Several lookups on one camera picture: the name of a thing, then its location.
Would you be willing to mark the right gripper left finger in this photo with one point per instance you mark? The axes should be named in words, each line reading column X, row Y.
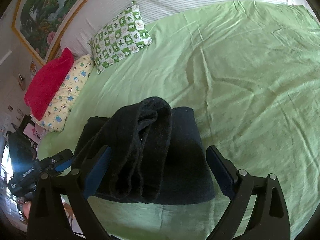
column 47, row 218

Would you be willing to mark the green bed sheet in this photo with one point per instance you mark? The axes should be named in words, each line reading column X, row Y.
column 250, row 72

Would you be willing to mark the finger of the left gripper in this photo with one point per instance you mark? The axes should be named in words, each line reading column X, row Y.
column 61, row 165
column 58, row 156

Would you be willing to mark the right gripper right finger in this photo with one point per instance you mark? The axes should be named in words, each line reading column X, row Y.
column 269, row 218

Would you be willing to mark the gold framed landscape painting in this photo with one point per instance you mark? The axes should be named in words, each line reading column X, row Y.
column 40, row 24

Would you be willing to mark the red pillow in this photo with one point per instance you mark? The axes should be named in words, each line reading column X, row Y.
column 47, row 82

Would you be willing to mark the green white patterned pillow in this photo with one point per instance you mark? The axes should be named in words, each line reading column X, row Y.
column 123, row 36

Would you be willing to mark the black pants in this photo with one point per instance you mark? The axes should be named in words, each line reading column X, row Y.
column 147, row 152

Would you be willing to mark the yellow cartoon print pillow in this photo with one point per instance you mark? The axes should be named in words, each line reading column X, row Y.
column 59, row 108

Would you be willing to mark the left hand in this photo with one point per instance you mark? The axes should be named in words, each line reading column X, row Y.
column 26, row 209

